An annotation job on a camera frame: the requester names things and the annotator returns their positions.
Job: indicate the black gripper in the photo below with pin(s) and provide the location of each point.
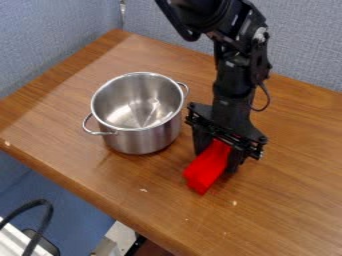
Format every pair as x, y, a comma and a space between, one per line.
224, 121

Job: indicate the red block object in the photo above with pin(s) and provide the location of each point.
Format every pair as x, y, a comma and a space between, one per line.
207, 167

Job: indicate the stainless steel pot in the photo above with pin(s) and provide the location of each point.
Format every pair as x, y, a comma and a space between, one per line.
136, 112

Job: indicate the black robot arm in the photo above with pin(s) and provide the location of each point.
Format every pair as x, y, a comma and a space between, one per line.
235, 26

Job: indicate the white box under table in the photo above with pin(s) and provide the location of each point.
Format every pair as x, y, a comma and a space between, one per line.
14, 240

